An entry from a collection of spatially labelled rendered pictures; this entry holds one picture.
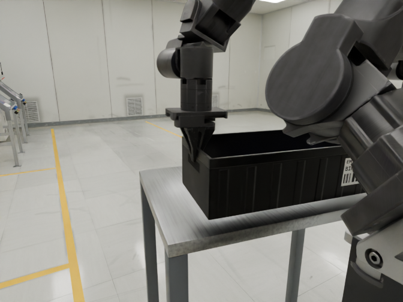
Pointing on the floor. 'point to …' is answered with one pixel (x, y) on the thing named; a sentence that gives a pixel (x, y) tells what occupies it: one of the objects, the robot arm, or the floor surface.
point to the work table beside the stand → (217, 229)
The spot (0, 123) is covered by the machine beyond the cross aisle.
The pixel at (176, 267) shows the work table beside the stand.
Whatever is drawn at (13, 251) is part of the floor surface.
